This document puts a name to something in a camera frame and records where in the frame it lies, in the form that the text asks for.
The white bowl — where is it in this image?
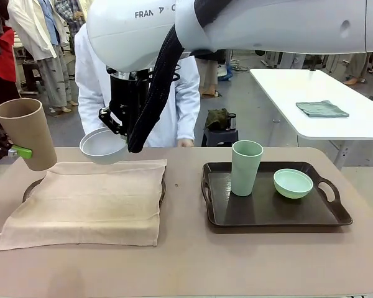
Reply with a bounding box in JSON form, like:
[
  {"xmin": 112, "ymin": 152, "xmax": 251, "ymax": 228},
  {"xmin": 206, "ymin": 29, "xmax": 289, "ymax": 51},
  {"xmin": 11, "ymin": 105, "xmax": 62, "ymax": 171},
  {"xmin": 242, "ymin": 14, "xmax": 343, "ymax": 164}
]
[{"xmin": 79, "ymin": 126, "xmax": 127, "ymax": 165}]

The bystander in white coat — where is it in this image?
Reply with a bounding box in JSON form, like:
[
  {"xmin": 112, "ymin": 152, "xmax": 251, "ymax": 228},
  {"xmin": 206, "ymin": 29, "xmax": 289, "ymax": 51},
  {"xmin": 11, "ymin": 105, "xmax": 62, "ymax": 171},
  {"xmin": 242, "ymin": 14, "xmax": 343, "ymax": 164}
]
[{"xmin": 7, "ymin": 0, "xmax": 78, "ymax": 114}]

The black braided cable sleeve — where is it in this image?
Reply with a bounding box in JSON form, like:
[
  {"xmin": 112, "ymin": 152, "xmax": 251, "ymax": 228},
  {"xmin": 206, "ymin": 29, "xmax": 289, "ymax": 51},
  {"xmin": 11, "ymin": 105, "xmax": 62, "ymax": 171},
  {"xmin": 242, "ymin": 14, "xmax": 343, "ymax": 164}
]
[{"xmin": 126, "ymin": 0, "xmax": 229, "ymax": 154}]

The bystander in grey trousers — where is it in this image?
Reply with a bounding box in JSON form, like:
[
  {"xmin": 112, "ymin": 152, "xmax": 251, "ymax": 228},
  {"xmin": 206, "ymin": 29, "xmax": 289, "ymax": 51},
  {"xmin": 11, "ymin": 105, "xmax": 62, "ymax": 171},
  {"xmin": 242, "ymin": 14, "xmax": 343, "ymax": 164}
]
[{"xmin": 343, "ymin": 52, "xmax": 367, "ymax": 86}]

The tall green cup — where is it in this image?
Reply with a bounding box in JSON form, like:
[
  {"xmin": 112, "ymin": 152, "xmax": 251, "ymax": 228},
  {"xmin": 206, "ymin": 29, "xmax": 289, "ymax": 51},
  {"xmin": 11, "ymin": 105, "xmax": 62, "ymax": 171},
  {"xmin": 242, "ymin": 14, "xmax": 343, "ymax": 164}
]
[{"xmin": 231, "ymin": 140, "xmax": 264, "ymax": 197}]

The tall brown cup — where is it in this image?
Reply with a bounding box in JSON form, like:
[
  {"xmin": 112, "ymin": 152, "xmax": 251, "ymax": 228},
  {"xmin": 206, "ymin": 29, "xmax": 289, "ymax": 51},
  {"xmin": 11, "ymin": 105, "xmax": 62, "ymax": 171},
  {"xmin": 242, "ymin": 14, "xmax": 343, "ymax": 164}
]
[{"xmin": 0, "ymin": 98, "xmax": 58, "ymax": 172}]

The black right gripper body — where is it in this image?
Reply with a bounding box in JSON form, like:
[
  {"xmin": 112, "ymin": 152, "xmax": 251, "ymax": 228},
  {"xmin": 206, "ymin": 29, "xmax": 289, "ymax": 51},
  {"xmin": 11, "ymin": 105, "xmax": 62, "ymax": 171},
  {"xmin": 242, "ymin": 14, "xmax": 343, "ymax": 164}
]
[{"xmin": 109, "ymin": 76, "xmax": 152, "ymax": 133}]

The white table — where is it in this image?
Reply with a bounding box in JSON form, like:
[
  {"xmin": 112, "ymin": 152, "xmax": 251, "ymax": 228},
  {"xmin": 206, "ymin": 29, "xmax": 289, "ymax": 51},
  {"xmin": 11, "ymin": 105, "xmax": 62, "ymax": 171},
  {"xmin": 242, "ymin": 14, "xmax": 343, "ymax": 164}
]
[{"xmin": 249, "ymin": 68, "xmax": 373, "ymax": 170}]

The bystander with red apron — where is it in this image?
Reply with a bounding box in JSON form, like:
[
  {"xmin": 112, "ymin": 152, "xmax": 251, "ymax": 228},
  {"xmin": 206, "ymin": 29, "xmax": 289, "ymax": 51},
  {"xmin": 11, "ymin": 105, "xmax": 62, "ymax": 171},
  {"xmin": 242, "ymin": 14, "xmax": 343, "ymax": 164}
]
[{"xmin": 0, "ymin": 0, "xmax": 21, "ymax": 97}]

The dark green bag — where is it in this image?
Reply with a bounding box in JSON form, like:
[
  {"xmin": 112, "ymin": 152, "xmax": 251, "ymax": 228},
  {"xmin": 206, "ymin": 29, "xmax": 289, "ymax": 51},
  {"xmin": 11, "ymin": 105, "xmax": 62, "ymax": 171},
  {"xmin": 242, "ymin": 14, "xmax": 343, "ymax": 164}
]
[{"xmin": 204, "ymin": 107, "xmax": 231, "ymax": 131}]

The black plastic stool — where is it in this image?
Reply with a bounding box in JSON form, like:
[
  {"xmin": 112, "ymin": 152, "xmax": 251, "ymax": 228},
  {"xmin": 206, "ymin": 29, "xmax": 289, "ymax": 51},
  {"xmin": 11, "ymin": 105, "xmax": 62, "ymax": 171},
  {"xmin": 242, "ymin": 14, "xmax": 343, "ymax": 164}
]
[{"xmin": 201, "ymin": 129, "xmax": 239, "ymax": 148}]

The black metal stool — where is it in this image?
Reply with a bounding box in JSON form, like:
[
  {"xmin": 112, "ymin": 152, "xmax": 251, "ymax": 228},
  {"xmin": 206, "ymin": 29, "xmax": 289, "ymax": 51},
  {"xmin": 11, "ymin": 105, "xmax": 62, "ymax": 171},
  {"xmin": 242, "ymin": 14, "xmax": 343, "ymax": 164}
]
[{"xmin": 21, "ymin": 61, "xmax": 45, "ymax": 93}]

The beige cloth mat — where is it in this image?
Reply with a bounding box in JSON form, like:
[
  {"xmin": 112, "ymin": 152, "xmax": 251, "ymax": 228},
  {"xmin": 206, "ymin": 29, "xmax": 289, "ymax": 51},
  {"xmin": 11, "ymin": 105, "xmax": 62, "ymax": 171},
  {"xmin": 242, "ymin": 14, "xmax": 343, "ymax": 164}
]
[{"xmin": 0, "ymin": 159, "xmax": 168, "ymax": 251}]

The green bowl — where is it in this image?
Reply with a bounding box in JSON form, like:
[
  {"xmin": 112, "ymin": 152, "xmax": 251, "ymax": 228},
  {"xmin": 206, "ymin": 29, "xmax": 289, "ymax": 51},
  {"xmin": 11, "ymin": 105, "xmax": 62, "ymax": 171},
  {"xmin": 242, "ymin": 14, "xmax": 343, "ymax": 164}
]
[{"xmin": 273, "ymin": 168, "xmax": 314, "ymax": 199}]

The person's left forearm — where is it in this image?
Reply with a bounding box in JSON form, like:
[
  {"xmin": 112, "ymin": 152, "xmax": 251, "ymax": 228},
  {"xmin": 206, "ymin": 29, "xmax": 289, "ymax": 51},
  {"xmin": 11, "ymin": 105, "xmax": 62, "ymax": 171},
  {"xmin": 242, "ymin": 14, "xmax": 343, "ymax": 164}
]
[{"xmin": 175, "ymin": 102, "xmax": 201, "ymax": 142}]

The bystander in dark clothes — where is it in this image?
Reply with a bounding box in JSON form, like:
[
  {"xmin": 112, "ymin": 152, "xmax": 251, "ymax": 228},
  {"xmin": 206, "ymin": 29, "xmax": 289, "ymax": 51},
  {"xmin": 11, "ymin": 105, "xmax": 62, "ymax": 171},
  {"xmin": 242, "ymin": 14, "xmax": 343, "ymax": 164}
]
[{"xmin": 54, "ymin": 0, "xmax": 88, "ymax": 53}]

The bystander in beige trousers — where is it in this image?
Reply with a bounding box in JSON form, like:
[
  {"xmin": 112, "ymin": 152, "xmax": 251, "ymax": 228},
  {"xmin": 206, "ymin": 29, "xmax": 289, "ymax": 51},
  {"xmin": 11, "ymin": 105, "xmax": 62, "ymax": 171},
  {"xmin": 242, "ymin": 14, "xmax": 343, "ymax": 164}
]
[{"xmin": 198, "ymin": 57, "xmax": 220, "ymax": 96}]

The dark brown handled tray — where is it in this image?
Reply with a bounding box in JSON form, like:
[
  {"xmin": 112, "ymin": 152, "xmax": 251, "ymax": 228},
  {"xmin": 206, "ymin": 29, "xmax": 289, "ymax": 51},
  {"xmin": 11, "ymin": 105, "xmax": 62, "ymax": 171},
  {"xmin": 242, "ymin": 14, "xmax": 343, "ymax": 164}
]
[
  {"xmin": 22, "ymin": 167, "xmax": 168, "ymax": 207},
  {"xmin": 201, "ymin": 161, "xmax": 354, "ymax": 233}
]

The green cloth mat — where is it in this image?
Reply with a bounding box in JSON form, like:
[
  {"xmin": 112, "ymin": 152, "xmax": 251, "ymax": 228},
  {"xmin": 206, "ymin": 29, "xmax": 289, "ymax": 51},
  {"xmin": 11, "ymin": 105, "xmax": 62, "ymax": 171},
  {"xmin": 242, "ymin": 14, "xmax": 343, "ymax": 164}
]
[{"xmin": 295, "ymin": 99, "xmax": 351, "ymax": 119}]

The person's right forearm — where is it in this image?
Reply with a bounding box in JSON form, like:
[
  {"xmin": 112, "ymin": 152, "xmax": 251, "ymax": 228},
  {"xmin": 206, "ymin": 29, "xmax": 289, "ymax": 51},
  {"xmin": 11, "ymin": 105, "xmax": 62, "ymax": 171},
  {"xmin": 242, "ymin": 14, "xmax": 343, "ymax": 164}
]
[{"xmin": 77, "ymin": 99, "xmax": 113, "ymax": 148}]

